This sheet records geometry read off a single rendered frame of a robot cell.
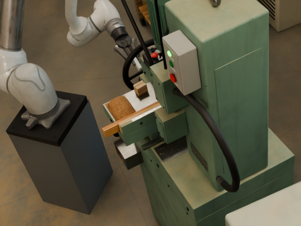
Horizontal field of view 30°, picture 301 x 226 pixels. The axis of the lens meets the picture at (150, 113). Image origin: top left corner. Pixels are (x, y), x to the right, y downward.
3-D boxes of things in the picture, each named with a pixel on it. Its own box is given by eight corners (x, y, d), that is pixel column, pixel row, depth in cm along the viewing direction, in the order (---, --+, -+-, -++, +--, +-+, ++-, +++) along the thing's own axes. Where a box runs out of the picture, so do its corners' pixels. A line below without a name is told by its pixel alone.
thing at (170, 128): (179, 121, 206) (175, 99, 197) (189, 133, 201) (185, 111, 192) (157, 132, 204) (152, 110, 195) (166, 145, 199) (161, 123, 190)
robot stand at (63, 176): (42, 201, 310) (6, 132, 266) (68, 159, 328) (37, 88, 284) (89, 215, 299) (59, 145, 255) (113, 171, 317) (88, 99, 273)
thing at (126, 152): (131, 144, 257) (128, 133, 251) (144, 162, 249) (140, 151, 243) (115, 152, 255) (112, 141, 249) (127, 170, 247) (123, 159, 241)
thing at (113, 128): (249, 64, 229) (248, 57, 226) (251, 67, 228) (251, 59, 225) (104, 134, 215) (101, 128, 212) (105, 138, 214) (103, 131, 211)
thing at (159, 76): (176, 89, 191) (170, 56, 180) (189, 104, 185) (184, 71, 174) (154, 99, 189) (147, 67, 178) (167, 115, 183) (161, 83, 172)
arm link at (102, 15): (126, 21, 284) (105, 36, 286) (112, -1, 289) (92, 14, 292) (117, 14, 274) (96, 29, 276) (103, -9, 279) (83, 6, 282)
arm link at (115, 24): (121, 15, 276) (126, 24, 274) (121, 25, 285) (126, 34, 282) (105, 22, 274) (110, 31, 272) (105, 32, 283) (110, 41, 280)
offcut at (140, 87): (143, 86, 230) (142, 80, 227) (148, 91, 228) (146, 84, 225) (134, 91, 229) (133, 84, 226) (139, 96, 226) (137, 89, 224)
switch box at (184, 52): (185, 69, 172) (179, 28, 160) (202, 88, 165) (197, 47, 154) (168, 77, 170) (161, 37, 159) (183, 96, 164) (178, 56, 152)
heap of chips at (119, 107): (124, 95, 228) (122, 88, 225) (139, 115, 219) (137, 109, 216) (104, 104, 226) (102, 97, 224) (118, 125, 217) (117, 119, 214)
